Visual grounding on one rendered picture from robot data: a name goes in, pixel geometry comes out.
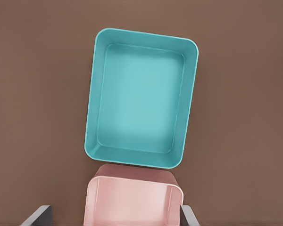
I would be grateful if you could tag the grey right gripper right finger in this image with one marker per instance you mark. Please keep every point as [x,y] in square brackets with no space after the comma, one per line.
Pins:
[188,217]

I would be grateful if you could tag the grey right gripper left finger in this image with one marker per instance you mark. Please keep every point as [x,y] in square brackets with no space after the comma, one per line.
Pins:
[39,216]

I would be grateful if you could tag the pink rectangular tray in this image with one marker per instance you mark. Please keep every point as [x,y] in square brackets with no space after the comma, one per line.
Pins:
[132,200]

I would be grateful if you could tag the teal rectangular tray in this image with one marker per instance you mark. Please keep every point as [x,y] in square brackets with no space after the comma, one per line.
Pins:
[141,99]

